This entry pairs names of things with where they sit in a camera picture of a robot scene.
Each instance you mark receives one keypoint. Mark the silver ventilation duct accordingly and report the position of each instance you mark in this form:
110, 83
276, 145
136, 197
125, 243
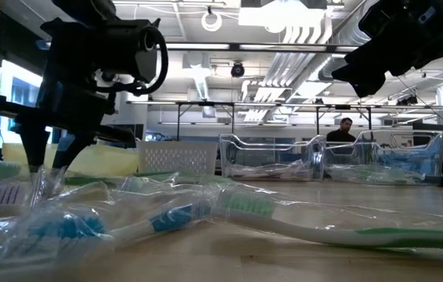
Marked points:
292, 70

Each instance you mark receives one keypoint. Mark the person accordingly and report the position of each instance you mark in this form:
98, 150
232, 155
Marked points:
341, 133

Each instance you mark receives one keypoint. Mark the black ceiling camera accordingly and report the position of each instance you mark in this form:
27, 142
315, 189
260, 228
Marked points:
237, 69

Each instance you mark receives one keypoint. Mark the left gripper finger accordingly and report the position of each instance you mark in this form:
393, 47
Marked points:
69, 152
33, 149

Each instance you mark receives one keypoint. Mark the white perforated plastic basket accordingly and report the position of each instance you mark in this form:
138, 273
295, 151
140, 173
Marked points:
178, 156

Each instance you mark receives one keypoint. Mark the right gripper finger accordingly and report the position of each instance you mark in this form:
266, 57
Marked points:
362, 74

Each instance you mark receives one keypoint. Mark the clear plastic bin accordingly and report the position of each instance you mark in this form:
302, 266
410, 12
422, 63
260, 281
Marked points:
268, 150
382, 149

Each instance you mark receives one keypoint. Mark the black metal rig frame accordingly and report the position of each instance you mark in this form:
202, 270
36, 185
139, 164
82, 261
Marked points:
206, 103

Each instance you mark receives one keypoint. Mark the yellow plastic tray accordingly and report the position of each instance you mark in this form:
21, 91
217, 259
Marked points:
100, 160

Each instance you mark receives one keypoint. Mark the blue wrapped toothbrush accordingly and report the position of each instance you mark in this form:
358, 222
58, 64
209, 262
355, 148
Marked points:
69, 231

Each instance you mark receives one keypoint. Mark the large glass window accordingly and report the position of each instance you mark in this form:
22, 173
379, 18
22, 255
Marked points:
10, 78

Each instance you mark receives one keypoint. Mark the long ceiling light bar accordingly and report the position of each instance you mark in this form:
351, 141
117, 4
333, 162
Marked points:
198, 45

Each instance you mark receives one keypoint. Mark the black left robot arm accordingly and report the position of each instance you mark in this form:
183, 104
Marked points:
100, 39

